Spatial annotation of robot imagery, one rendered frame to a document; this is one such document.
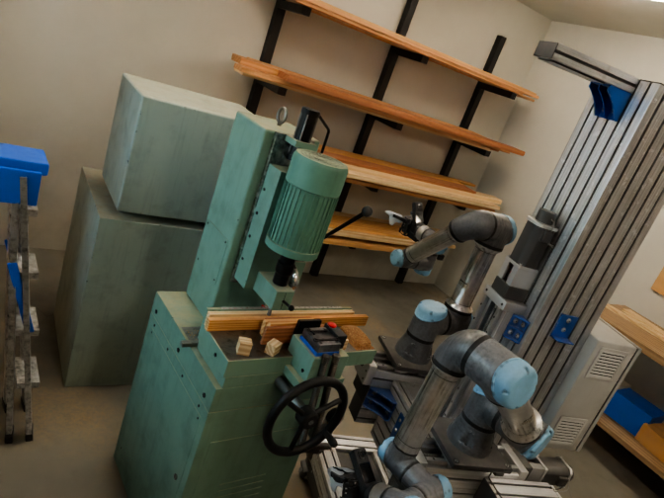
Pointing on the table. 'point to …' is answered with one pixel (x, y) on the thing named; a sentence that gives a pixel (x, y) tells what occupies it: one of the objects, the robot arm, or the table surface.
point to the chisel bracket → (270, 293)
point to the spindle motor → (305, 205)
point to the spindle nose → (284, 271)
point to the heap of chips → (357, 337)
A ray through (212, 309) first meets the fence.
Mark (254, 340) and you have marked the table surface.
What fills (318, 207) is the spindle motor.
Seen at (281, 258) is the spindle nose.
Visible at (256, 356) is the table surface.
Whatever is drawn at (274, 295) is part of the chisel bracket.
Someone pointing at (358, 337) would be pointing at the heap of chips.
